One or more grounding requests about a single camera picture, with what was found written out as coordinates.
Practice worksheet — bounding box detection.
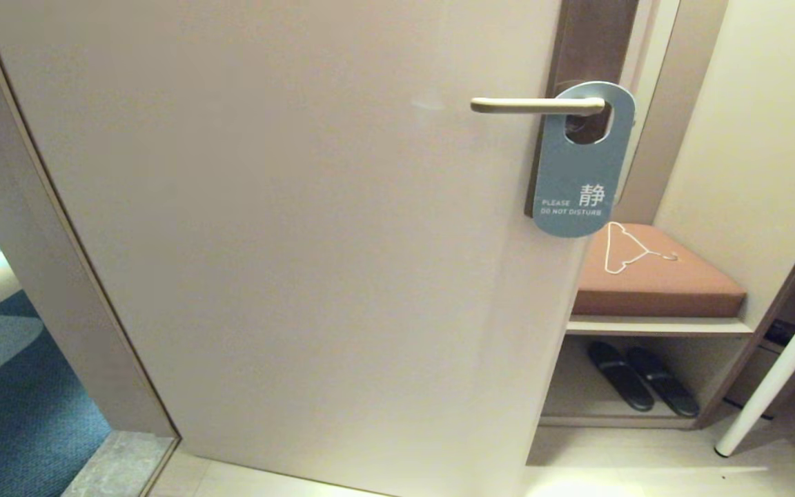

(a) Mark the blue do-not-disturb door hanger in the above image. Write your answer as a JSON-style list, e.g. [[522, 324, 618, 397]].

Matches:
[[532, 81, 637, 239]]

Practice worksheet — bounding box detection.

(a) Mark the beige room door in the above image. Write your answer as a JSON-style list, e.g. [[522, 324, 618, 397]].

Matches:
[[0, 0, 641, 497]]

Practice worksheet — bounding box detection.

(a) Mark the black slipper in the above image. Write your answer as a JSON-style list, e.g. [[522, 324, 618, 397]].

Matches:
[[627, 345, 700, 418], [588, 340, 655, 411]]

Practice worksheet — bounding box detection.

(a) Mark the brown seat cushion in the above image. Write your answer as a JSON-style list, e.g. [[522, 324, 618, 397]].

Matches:
[[573, 222, 747, 319]]

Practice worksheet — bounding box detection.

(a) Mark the brown metal lock plate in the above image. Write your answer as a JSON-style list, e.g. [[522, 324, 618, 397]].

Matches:
[[526, 0, 640, 218]]

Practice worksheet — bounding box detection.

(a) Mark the white table leg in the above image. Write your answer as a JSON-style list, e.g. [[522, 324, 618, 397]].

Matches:
[[714, 231, 795, 458]]

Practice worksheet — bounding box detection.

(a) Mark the brass lever door handle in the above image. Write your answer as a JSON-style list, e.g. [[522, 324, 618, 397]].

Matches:
[[470, 97, 607, 115]]

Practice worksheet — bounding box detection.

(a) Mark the white wire clothes hanger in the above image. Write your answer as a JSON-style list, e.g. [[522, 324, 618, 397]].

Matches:
[[604, 221, 678, 275]]

